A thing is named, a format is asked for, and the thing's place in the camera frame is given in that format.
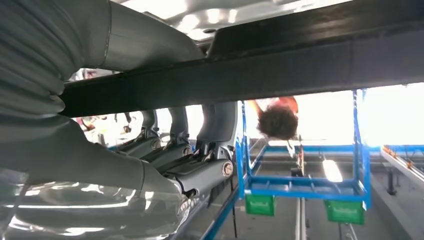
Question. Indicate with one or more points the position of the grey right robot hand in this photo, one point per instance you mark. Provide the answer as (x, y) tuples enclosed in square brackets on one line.
[(66, 155)]

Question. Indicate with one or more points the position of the green plastic bin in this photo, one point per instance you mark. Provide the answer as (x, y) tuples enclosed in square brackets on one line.
[(260, 205), (344, 212)]

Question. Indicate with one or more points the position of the person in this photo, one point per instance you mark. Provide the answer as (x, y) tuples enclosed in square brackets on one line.
[(278, 122)]

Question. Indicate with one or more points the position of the blue rack with green bins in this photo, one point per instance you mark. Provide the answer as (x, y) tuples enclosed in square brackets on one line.
[(298, 184)]

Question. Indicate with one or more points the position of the ceiling light panel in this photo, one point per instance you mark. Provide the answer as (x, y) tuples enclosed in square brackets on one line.
[(332, 170)]

